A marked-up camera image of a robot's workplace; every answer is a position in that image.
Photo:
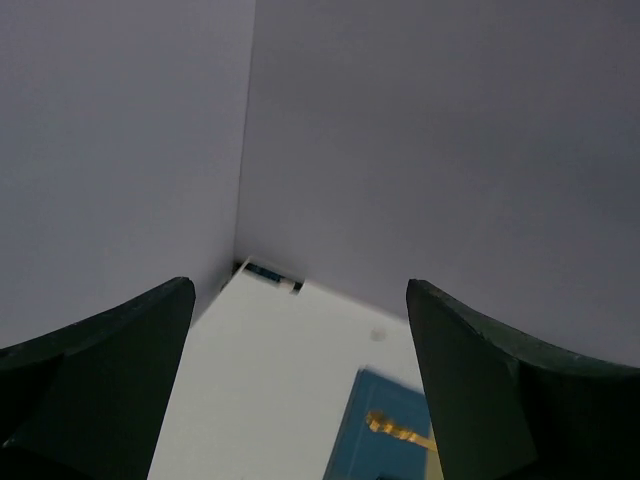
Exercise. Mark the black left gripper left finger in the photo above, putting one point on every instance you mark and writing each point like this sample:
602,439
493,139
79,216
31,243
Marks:
87,401

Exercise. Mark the gold fork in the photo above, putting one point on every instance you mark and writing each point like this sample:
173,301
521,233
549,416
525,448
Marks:
378,422

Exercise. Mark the blue beige placemat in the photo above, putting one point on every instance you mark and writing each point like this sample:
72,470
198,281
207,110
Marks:
359,453

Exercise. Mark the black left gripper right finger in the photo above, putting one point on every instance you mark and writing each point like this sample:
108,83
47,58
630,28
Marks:
506,405

